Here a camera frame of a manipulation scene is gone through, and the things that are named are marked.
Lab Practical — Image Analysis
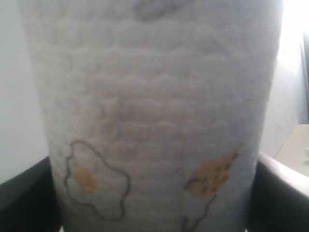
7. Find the white printed paper towel roll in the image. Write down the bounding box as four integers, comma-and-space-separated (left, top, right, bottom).
18, 0, 283, 232

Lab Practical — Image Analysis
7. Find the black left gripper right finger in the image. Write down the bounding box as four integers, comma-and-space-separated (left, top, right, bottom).
246, 154, 309, 232

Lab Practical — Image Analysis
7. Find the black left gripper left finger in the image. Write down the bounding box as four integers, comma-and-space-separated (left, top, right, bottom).
0, 157, 62, 232

